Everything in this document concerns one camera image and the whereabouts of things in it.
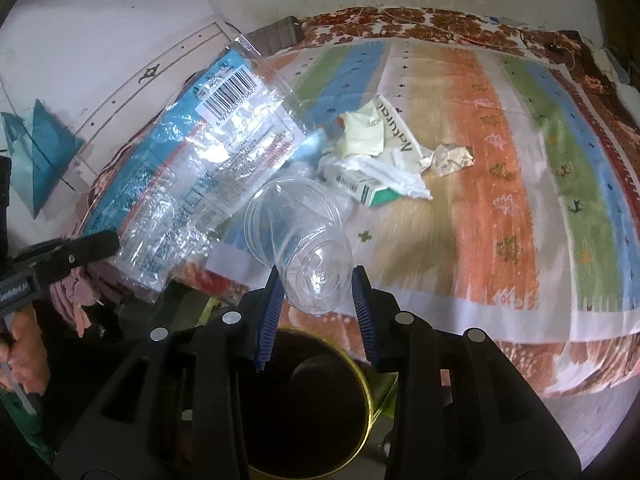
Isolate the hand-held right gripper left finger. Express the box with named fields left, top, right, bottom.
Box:
left=52, top=265, right=286, bottom=480

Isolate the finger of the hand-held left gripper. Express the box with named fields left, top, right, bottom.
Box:
left=20, top=231, right=121, bottom=282

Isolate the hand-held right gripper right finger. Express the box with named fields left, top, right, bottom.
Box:
left=350, top=265, right=583, bottom=480

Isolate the clear plastic cup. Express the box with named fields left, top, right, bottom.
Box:
left=243, top=177, right=354, bottom=319

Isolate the dark bin with gold rim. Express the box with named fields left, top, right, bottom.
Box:
left=239, top=326, right=375, bottom=480

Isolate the white green medicine box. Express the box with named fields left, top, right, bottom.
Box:
left=322, top=166, right=402, bottom=209

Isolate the white tissue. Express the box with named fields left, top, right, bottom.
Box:
left=319, top=152, right=434, bottom=200

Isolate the blue clear plastic packaging bag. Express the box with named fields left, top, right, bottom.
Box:
left=81, top=34, right=307, bottom=306

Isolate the person's left hand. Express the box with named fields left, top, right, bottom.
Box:
left=0, top=304, right=52, bottom=395

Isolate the blue paper piece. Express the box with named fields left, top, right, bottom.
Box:
left=0, top=99, right=85, bottom=220

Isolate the crumpled clear foil wrapper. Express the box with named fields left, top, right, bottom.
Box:
left=422, top=142, right=476, bottom=179

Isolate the pale yellow crumpled paper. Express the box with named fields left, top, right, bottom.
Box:
left=334, top=100, right=387, bottom=157

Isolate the white decorated headboard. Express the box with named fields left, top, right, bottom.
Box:
left=0, top=10, right=242, bottom=188

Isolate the dark ribbed cushion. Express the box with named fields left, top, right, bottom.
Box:
left=244, top=16, right=302, bottom=55

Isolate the striped colourful cloth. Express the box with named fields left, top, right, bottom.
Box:
left=82, top=6, right=640, bottom=401

